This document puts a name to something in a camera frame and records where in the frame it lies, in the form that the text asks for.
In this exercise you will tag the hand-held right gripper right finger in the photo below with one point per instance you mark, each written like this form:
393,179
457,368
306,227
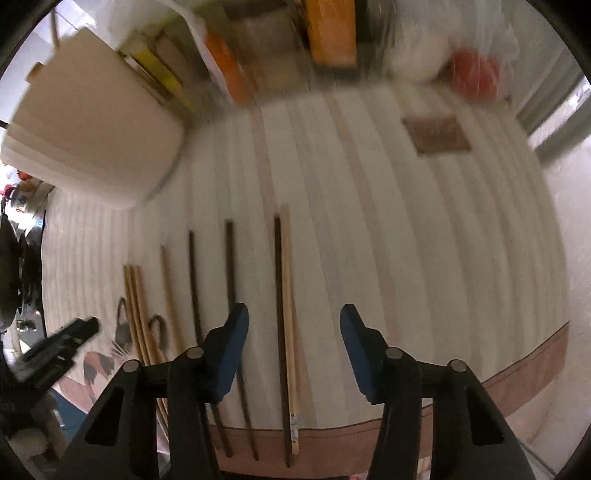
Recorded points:
362,357

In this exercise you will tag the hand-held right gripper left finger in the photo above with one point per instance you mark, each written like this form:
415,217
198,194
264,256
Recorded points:
229,355

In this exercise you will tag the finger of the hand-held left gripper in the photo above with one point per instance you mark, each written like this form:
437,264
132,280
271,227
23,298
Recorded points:
76,331

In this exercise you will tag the dark wooden chopstick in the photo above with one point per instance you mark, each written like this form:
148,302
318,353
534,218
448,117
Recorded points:
230,263
280,323
194,277

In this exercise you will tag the light bamboo chopstick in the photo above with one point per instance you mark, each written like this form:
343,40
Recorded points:
170,295
141,304
131,304
288,277

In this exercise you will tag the round wooden chopstick holder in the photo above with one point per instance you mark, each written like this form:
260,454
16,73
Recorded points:
92,134

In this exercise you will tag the striped table mat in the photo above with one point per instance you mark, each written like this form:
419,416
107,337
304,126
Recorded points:
369,230

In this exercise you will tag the yellow box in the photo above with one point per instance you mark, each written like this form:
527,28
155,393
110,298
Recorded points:
159,74

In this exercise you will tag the red round object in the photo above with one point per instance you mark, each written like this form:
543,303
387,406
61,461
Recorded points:
475,74

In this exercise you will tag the white round object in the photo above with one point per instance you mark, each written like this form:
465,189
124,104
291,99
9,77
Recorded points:
420,55

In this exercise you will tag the orange box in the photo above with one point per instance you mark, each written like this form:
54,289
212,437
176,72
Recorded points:
332,32

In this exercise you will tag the clear plastic bag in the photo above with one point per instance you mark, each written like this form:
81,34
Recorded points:
503,32

